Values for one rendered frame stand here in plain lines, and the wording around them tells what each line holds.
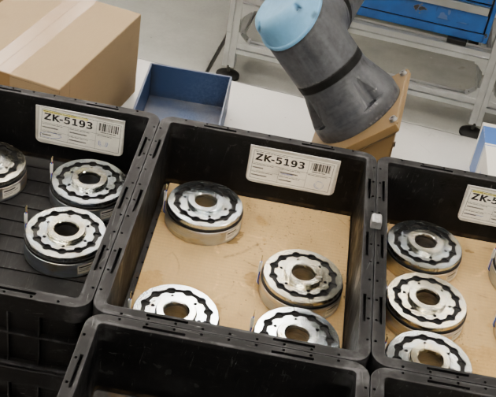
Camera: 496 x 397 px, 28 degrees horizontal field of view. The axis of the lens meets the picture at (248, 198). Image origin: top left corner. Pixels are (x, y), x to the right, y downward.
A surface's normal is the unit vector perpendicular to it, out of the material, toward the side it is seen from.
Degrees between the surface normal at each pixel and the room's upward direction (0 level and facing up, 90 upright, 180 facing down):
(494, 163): 0
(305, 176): 90
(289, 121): 0
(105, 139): 90
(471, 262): 0
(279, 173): 90
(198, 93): 90
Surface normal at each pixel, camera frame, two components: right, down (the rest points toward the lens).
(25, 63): 0.14, -0.79
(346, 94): -0.05, 0.11
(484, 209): -0.12, 0.58
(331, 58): 0.28, 0.23
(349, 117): -0.29, 0.26
